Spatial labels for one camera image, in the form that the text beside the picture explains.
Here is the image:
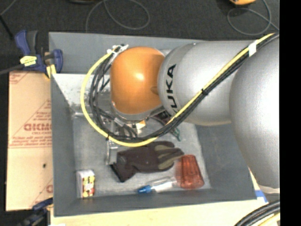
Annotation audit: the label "orange translucent plastic cup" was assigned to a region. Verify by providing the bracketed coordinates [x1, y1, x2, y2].
[175, 154, 205, 189]

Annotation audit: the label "dark brown glove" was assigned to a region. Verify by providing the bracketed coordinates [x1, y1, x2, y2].
[112, 140, 185, 183]

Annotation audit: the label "grey metal bin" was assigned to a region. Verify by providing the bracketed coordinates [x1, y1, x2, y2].
[48, 31, 258, 218]

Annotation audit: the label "small white box, coloured dots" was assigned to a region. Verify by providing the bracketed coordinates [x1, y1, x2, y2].
[75, 169, 96, 199]

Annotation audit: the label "brown cardboard board, red print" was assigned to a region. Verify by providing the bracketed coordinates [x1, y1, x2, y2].
[5, 71, 54, 211]

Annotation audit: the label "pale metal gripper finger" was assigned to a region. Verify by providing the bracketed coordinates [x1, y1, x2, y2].
[105, 139, 119, 166]

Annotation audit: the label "clear pen with blue cap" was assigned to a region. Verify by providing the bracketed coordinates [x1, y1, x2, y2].
[137, 177, 177, 194]

